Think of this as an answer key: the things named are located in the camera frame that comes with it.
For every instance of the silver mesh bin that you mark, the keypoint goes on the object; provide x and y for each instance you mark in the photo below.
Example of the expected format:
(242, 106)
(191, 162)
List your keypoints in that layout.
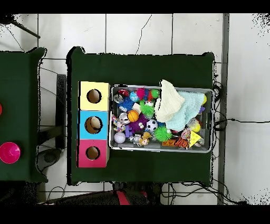
(124, 147)

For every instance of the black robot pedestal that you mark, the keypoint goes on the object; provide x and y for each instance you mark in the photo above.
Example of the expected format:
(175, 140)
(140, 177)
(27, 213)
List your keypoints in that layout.
(154, 190)

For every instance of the light blue waffle cloth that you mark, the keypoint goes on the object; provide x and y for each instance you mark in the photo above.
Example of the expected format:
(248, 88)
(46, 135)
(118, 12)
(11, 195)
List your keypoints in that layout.
(187, 109)

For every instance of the grey round base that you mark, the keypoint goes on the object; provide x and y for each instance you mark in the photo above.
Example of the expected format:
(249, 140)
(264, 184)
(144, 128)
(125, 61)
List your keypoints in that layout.
(49, 157)

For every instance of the cream waffle cloth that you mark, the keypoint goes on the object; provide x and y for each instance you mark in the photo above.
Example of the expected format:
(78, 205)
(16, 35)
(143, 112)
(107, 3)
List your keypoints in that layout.
(168, 103)

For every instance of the black tripod leg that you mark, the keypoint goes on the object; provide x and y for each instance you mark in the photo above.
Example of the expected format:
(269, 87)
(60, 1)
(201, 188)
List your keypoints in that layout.
(25, 30)

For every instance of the dark green side tablecloth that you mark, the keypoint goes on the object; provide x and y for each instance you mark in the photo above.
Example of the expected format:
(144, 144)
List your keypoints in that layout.
(19, 84)

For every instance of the orange basketball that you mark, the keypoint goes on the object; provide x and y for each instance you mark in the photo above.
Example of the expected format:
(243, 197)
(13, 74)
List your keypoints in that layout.
(133, 115)

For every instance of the white baseball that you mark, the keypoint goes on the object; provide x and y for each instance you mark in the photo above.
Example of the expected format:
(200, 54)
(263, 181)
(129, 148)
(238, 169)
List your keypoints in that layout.
(119, 137)

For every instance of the brown plush animal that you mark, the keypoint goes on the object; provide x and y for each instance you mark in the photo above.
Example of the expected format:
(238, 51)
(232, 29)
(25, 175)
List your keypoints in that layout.
(145, 139)

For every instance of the green spiky monster with eyes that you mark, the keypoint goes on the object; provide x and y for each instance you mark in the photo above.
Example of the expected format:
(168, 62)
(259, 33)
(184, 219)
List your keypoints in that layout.
(146, 109)

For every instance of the black upright panel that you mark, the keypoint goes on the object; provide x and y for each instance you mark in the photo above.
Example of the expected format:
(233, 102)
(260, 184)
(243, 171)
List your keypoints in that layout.
(61, 105)

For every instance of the wooden box with three holes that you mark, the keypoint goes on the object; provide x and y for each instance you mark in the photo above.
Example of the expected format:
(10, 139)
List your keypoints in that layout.
(101, 131)

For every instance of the blue spiky ball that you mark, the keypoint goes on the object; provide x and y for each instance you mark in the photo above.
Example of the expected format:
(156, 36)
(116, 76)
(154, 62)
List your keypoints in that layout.
(126, 103)

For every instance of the small soccer ball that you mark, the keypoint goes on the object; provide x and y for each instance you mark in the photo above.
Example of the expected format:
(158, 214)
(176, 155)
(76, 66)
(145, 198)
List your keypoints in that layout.
(151, 125)

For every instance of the pink bowl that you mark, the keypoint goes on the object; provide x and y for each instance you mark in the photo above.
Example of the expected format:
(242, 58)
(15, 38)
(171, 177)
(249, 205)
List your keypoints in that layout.
(9, 153)

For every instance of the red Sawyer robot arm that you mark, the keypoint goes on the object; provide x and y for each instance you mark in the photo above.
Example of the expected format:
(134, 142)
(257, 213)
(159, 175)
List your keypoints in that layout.
(123, 198)

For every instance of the multicolour spiky caterpillar toy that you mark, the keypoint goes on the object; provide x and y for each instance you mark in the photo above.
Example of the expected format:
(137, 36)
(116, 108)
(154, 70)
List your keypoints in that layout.
(141, 93)

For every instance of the silver robot toy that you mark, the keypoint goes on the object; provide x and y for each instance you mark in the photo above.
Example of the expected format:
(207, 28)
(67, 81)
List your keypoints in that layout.
(135, 138)

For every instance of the yellow cheese wedge toy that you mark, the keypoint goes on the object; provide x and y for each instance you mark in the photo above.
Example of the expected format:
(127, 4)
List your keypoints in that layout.
(194, 137)

